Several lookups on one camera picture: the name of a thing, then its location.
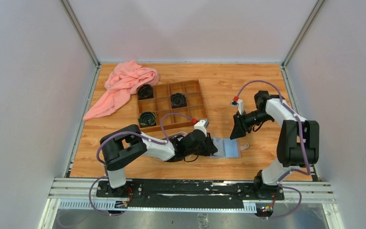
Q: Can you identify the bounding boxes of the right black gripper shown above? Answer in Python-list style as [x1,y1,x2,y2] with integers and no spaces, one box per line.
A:
[230,110,273,140]

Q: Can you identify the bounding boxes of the pink leather card holder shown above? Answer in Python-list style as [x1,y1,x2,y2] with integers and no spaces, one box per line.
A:
[210,137,249,159]

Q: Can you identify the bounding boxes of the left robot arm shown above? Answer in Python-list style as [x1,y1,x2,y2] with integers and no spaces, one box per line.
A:
[98,124,218,197]

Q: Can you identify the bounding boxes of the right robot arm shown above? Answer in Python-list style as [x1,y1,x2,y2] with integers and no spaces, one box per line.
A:
[230,91,319,199]

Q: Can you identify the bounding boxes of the pink oval tray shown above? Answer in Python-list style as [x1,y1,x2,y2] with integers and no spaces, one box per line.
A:
[168,132,188,139]

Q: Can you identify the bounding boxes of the brown wooden divider tray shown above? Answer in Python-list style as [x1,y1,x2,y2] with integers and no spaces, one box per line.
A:
[137,79,207,132]

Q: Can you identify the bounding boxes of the black flower cup centre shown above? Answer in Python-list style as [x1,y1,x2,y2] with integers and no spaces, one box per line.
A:
[170,93,187,109]

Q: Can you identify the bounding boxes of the black flower cup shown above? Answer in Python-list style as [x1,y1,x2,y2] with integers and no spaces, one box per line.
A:
[137,84,154,100]
[170,93,187,109]
[138,112,157,128]

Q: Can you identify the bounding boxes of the black flower cup front left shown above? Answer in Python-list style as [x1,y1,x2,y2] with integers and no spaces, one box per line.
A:
[138,112,157,128]

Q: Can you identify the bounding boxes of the black flower cup rear left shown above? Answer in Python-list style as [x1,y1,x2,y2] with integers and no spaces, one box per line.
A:
[137,84,154,100]

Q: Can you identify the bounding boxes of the pink crumpled cloth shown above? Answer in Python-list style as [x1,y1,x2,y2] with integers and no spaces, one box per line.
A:
[83,60,159,121]

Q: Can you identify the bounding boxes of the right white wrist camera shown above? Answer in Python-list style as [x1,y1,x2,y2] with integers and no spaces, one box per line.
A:
[230,96,245,115]

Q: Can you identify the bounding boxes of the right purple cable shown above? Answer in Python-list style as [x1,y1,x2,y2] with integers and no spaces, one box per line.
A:
[235,80,313,220]

